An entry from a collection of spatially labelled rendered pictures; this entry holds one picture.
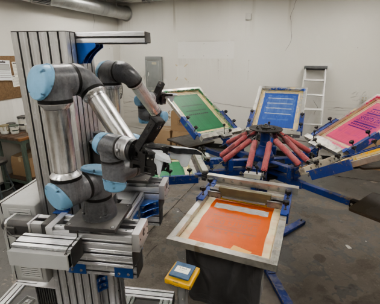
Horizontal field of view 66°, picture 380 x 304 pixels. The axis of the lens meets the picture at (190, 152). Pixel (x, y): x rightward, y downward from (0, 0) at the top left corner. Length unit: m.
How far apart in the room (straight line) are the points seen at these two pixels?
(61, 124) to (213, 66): 5.30
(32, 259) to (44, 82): 0.73
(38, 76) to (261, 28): 5.26
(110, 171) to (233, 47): 5.35
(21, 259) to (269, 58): 5.33
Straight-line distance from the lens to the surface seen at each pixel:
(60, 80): 1.10
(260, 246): 1.71
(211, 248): 1.59
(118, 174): 0.98
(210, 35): 6.29
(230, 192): 2.08
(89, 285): 1.86
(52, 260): 1.39
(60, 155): 1.16
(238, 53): 6.12
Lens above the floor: 1.93
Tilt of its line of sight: 18 degrees down
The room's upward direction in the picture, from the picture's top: straight up
